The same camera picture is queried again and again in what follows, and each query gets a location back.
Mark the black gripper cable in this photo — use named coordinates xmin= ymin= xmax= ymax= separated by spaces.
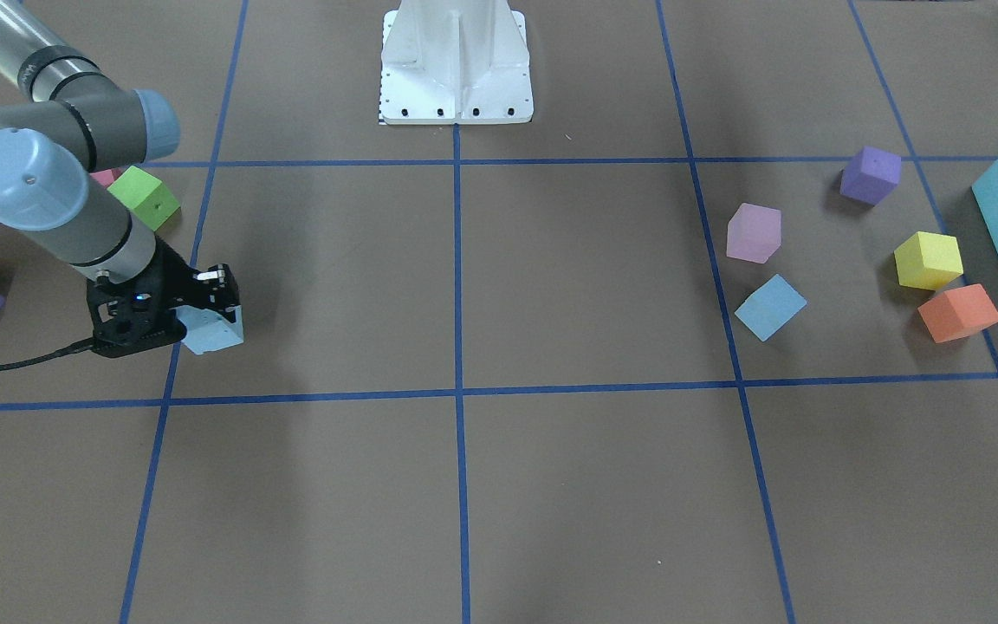
xmin=0 ymin=341 xmax=97 ymax=375

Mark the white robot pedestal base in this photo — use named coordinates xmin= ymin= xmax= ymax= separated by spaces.
xmin=378 ymin=1 xmax=535 ymax=126

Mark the light pink foam block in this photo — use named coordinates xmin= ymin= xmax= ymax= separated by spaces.
xmin=725 ymin=203 xmax=783 ymax=264

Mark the green foam block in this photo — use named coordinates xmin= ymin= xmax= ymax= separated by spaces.
xmin=107 ymin=166 xmax=181 ymax=231

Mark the light blue foam block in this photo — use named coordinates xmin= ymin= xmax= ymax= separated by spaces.
xmin=734 ymin=274 xmax=808 ymax=342
xmin=175 ymin=305 xmax=244 ymax=355

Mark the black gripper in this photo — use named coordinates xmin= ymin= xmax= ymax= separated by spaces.
xmin=87 ymin=248 xmax=241 ymax=358

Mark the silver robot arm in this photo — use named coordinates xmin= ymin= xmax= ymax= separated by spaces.
xmin=0 ymin=1 xmax=244 ymax=358

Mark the yellow foam block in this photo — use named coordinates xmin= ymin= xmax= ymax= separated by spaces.
xmin=892 ymin=231 xmax=965 ymax=289

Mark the magenta pink foam block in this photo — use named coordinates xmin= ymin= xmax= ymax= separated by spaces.
xmin=90 ymin=167 xmax=124 ymax=188

